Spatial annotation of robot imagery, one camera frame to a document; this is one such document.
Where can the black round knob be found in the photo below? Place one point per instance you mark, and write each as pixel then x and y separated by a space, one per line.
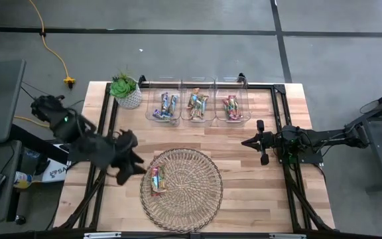
pixel 20 219

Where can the round woven straw placemat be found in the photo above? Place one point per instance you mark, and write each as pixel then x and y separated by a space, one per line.
pixel 194 186

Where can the light blue granola bar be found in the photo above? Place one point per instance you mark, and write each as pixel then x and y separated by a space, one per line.
pixel 197 113
pixel 203 103
pixel 193 99

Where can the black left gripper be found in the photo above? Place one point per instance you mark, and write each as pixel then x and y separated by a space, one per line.
pixel 123 149

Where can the white printed cardboard box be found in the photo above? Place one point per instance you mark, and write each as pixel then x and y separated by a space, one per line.
pixel 56 172

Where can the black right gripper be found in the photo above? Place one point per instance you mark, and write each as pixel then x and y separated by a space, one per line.
pixel 270 140

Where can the clear plastic bin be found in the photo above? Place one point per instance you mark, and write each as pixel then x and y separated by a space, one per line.
pixel 152 99
pixel 186 116
pixel 246 116

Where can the black table clamp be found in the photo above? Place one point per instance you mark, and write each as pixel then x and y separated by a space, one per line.
pixel 241 77
pixel 142 80

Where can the black aluminium table frame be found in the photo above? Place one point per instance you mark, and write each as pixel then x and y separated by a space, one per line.
pixel 315 160

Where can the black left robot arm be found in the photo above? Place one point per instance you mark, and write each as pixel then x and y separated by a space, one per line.
pixel 75 129

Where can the succulent in patterned white pot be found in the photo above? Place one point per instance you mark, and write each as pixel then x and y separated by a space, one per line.
pixel 129 99

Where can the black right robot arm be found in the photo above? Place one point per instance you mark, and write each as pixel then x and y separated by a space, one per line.
pixel 323 136

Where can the yellow blue bottle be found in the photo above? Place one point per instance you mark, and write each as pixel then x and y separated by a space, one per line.
pixel 22 179

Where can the silver metal bracket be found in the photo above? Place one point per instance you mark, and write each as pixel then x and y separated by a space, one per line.
pixel 287 236
pixel 101 235

